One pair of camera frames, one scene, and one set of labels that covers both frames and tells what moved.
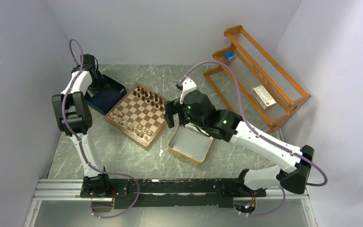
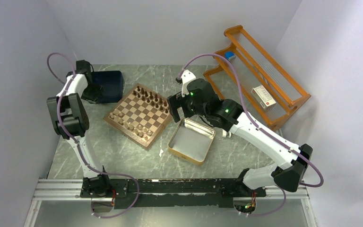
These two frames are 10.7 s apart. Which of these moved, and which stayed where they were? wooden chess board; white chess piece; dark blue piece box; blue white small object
Moved: dark blue piece box
Stayed: wooden chess board; white chess piece; blue white small object
